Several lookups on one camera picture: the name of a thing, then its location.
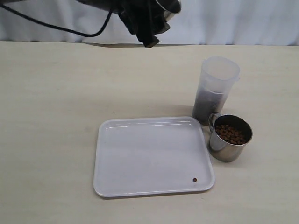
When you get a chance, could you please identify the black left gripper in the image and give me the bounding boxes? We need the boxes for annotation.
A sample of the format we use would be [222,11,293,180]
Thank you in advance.
[79,0,170,48]

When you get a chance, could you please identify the steel mug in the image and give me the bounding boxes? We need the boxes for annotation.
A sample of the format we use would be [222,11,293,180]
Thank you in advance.
[154,0,182,21]
[208,112,253,162]

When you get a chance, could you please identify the white backdrop curtain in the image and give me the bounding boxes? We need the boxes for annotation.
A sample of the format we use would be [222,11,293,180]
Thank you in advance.
[0,0,299,45]

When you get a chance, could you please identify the translucent plastic pitcher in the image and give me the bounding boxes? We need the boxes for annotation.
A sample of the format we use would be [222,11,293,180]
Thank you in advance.
[192,56,241,126]

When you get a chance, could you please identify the white plastic tray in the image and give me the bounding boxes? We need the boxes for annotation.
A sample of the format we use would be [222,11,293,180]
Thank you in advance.
[93,117,215,198]

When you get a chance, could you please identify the brown pellets in right mug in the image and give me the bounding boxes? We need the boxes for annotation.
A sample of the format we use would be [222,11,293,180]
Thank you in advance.
[215,125,246,145]

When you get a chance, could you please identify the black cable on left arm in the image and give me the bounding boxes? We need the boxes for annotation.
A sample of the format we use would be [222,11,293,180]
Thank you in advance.
[0,3,114,37]

